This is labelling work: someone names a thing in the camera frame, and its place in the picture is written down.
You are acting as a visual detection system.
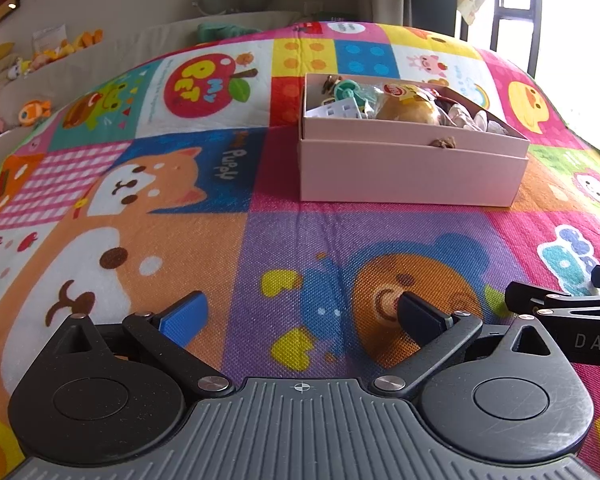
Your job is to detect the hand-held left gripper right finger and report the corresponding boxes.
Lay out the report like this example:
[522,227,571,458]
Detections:
[372,292,561,400]

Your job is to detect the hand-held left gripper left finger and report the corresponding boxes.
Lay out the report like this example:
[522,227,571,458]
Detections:
[55,291,231,397]

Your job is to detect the pink cardboard box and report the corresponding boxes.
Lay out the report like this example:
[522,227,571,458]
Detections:
[297,72,531,208]

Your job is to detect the packaged round bread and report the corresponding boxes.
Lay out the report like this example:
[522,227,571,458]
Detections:
[375,84,443,126]

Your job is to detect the teal plastic toy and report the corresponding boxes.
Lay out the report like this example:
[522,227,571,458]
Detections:
[332,80,376,111]

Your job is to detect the colourful cartoon play mat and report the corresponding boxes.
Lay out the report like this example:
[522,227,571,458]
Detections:
[0,20,600,480]

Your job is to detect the white crumpled wrapper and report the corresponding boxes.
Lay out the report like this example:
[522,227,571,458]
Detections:
[447,102,508,136]

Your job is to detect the white grid toy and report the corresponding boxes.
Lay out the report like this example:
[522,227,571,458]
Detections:
[306,97,366,121]

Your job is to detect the orange fish plush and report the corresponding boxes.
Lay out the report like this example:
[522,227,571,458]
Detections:
[17,99,53,127]

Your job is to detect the teal cloth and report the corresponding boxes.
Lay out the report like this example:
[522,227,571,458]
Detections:
[196,22,261,43]

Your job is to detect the row of yellow plush toys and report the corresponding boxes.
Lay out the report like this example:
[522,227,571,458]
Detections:
[32,29,104,68]

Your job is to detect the black window frame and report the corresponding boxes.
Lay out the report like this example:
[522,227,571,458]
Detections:
[485,0,546,76]

